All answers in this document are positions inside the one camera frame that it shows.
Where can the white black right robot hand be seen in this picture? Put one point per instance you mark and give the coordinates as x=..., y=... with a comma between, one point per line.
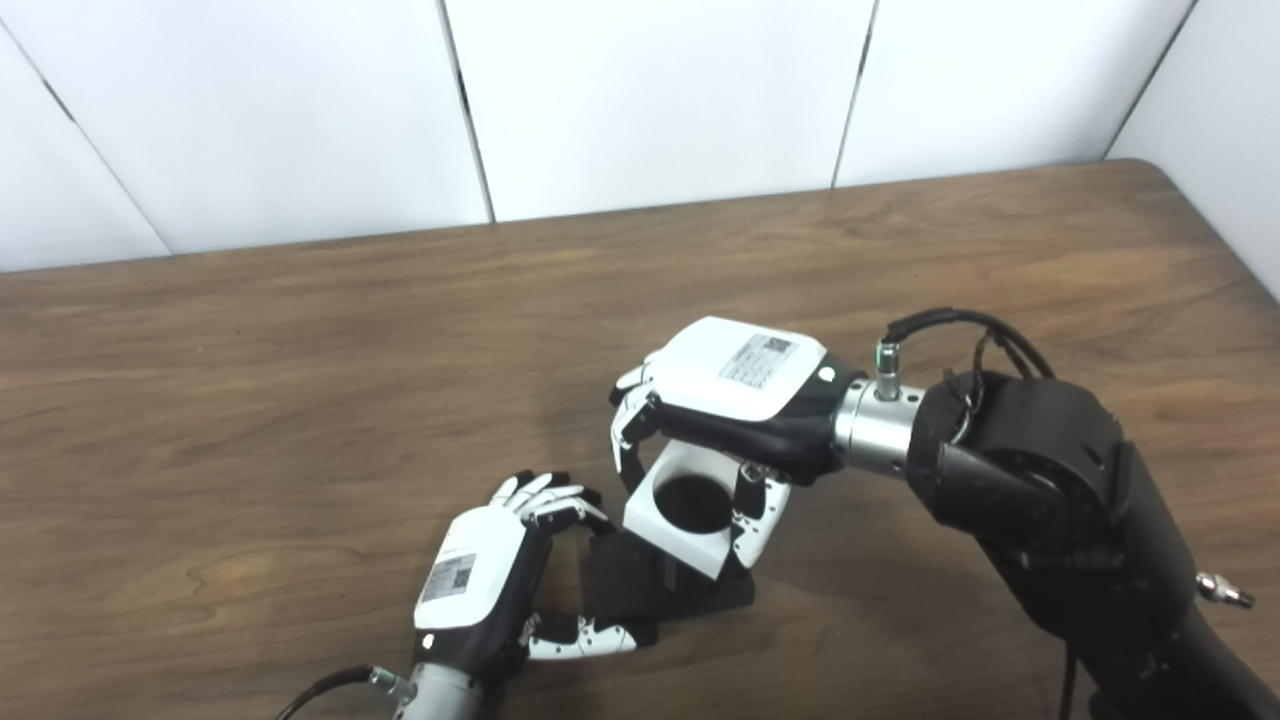
x=740, y=370

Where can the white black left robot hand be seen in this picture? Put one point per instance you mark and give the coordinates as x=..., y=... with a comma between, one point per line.
x=470, y=575

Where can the black peg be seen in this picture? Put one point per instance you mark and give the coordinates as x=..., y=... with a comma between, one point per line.
x=640, y=585

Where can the white square piece with hole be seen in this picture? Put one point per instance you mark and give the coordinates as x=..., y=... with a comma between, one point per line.
x=680, y=548

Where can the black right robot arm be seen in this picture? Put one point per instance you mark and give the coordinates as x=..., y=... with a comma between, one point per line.
x=1060, y=500

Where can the silver metal plug connector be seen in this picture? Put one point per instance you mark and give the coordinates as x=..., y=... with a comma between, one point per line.
x=1225, y=590

